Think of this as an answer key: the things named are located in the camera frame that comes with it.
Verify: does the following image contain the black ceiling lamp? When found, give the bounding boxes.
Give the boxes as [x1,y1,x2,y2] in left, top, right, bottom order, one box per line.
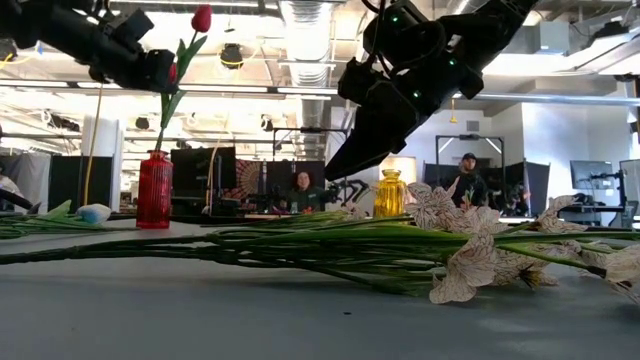
[219,42,245,70]

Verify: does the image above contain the black partition panel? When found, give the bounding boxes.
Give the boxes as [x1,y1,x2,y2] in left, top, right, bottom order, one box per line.
[48,155,114,214]

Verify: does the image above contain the black monitor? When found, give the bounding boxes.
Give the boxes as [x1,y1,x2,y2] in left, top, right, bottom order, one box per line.
[169,146,238,200]
[569,159,614,191]
[619,158,640,204]

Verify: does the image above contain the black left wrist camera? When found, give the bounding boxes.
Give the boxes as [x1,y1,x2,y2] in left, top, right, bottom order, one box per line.
[103,8,155,47]

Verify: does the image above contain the white pillar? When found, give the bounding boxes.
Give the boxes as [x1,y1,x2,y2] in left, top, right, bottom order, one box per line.
[81,117,125,214]

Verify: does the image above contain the patterned wall cloth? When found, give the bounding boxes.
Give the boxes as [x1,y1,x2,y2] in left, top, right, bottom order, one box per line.
[234,158,266,200]

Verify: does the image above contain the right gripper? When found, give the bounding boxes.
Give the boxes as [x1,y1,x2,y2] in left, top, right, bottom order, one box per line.
[323,52,485,183]

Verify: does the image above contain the yellow hanging cable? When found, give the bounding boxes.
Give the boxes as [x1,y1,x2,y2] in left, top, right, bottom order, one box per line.
[82,82,105,207]

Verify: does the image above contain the red artificial tulip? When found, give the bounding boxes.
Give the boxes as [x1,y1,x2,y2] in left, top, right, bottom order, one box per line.
[153,3,214,154]

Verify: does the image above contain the white artificial flower bunch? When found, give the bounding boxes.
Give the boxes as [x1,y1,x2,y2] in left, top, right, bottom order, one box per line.
[0,181,640,307]

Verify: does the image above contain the person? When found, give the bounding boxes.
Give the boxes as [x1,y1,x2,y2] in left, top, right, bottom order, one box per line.
[283,170,327,214]
[448,152,490,209]

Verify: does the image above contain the red ribbed glass vase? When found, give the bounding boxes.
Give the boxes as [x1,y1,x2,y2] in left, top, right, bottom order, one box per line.
[135,149,175,230]

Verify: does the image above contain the white artificial tulip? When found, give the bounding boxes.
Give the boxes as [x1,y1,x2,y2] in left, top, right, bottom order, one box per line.
[29,199,114,232]

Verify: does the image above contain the silver ventilation duct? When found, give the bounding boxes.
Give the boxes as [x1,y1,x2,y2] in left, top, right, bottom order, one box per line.
[278,0,335,156]

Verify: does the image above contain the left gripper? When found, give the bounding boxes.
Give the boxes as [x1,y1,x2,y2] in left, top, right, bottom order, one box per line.
[87,29,179,94]

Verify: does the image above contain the yellow ribbed glass vase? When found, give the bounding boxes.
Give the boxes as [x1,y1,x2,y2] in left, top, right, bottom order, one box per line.
[373,168,408,219]

